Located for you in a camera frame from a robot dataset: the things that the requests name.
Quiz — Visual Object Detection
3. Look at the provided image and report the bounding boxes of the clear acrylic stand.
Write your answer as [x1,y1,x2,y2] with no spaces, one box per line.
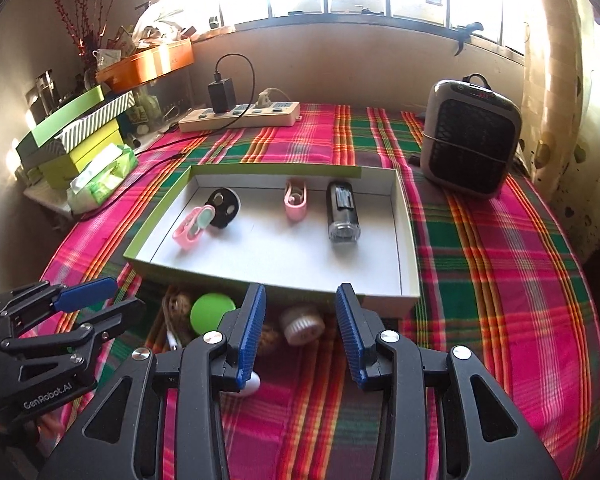
[130,67,196,136]

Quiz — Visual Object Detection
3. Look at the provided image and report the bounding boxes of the brown walnut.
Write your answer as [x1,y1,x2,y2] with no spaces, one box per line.
[257,322,283,357]
[162,287,196,333]

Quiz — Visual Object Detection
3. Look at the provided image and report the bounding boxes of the silver metal holder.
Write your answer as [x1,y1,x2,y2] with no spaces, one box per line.
[25,70,61,116]

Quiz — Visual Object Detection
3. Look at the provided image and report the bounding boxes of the pink cable winder green tab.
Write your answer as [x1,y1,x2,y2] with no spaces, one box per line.
[172,206,217,251]

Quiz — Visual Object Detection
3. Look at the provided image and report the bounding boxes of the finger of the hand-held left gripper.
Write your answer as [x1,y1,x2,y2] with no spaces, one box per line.
[0,276,119,333]
[0,297,147,362]

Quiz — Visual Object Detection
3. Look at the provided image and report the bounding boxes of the beige power strip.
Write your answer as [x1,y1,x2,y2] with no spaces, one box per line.
[178,101,302,134]

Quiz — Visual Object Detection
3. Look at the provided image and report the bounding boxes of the white dome knob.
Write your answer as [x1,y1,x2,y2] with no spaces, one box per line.
[237,372,262,397]

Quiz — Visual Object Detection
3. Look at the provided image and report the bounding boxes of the black window latch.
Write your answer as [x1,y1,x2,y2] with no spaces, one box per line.
[452,21,486,56]

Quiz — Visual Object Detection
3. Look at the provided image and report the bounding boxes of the red berry branches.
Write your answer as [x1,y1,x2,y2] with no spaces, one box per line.
[47,0,131,76]

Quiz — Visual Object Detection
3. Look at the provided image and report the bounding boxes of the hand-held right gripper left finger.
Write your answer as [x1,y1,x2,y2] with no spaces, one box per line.
[37,282,267,480]

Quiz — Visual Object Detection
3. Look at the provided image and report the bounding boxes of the clear plastic bag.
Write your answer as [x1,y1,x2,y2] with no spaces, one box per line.
[132,0,201,43]

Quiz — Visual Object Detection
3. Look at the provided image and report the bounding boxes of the green tissue pack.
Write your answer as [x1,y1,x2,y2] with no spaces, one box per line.
[66,142,140,213]

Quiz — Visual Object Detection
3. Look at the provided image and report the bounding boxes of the heart print curtain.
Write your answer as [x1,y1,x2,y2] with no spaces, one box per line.
[522,0,600,261]

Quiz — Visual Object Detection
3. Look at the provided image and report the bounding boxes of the stack of green boxes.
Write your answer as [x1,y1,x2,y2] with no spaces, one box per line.
[20,91,136,168]

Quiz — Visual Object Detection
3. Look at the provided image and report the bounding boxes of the black round disc holder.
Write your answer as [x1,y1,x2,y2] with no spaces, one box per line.
[202,188,242,231]

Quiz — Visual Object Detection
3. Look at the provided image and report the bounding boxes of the black charger adapter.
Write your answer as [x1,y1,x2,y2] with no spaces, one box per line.
[208,78,237,113]

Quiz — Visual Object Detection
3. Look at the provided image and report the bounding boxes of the lime green box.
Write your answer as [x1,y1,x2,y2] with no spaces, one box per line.
[40,119,123,190]

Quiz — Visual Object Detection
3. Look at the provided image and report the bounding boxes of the grey space heater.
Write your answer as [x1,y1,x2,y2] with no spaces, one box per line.
[420,78,523,200]

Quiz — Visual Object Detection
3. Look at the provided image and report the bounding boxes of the green top white knob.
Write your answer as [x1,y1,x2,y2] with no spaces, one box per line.
[190,292,238,335]

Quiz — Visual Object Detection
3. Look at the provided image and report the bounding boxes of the black flashlight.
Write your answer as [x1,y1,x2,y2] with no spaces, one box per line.
[326,179,362,245]

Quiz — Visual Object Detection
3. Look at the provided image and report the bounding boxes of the white cardboard box green sides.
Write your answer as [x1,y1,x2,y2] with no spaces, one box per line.
[123,163,422,318]

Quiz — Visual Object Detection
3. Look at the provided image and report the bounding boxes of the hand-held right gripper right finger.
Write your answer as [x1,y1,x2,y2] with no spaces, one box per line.
[334,282,563,480]

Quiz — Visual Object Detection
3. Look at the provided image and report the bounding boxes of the small green packets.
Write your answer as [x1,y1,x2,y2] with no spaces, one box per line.
[17,162,43,186]

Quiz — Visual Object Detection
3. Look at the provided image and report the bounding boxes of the green flat box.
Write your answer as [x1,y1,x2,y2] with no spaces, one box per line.
[17,85,106,158]

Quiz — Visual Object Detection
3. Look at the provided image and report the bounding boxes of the orange tray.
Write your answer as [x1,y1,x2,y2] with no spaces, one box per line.
[95,37,196,93]

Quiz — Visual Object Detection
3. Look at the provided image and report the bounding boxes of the white board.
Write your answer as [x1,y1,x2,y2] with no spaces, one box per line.
[22,175,81,221]

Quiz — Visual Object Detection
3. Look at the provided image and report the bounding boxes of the white ribbed round cap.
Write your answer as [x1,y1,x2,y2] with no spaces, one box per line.
[279,305,326,347]

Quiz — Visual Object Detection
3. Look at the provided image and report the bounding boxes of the assorted paper packets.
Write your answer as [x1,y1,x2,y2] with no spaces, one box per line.
[92,25,146,68]

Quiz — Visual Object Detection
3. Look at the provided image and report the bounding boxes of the black charger with cable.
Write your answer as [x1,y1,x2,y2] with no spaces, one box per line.
[72,55,257,223]

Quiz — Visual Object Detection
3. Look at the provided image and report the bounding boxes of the plaid tablecloth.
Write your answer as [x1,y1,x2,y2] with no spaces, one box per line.
[40,102,600,480]

